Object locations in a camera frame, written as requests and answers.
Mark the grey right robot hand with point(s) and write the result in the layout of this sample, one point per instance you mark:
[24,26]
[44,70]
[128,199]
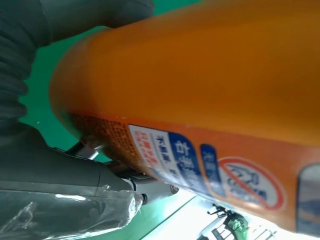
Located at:
[50,185]

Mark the black background equipment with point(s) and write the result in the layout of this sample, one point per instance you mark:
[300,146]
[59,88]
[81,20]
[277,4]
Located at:
[232,223]

